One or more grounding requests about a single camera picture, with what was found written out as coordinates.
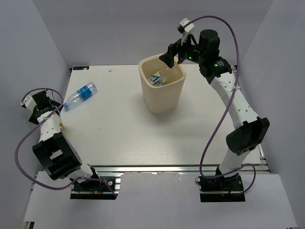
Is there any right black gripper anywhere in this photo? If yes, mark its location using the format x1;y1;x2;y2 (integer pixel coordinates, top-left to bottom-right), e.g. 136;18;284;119
159;31;205;69

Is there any clear bottle yellow label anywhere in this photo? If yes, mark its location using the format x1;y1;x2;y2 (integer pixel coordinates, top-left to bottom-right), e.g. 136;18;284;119
60;123;65;130

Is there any clear bottle green white label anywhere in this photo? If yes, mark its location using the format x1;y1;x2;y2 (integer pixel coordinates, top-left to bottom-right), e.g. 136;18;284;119
148;67;171;86

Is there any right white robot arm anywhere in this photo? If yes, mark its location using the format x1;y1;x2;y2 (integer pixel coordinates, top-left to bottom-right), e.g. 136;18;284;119
159;30;270;190

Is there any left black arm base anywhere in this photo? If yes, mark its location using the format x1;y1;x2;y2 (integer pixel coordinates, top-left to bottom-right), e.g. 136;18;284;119
70;175;121;200

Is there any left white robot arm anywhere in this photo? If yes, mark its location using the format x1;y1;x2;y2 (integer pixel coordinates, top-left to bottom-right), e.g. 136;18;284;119
22;91;101;190

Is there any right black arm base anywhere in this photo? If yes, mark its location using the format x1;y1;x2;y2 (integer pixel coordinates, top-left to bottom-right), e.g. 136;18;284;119
195;173;245;203

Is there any cream plastic bin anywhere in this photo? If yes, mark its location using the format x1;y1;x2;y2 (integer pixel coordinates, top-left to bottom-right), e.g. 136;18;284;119
138;54;186;114

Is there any clear bottle blue label left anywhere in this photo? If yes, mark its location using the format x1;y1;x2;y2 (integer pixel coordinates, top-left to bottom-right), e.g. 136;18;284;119
63;82;98;110

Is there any black logo sticker left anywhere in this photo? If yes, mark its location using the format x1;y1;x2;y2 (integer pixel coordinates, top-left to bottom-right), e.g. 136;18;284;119
72;66;89;71

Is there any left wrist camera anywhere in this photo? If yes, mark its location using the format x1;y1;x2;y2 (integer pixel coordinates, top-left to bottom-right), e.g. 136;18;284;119
20;95;37;111

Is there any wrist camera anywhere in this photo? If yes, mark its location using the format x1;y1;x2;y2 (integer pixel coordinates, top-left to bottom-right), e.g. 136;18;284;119
20;95;37;111
177;18;194;45

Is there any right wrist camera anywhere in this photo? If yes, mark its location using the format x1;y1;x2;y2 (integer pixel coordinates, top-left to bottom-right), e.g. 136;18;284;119
177;18;194;45

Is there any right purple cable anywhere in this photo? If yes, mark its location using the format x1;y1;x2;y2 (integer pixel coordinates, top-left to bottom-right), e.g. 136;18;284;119
195;15;257;197

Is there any aluminium front rail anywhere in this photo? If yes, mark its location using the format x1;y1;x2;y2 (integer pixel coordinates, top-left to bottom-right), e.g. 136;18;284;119
94;163;270;174

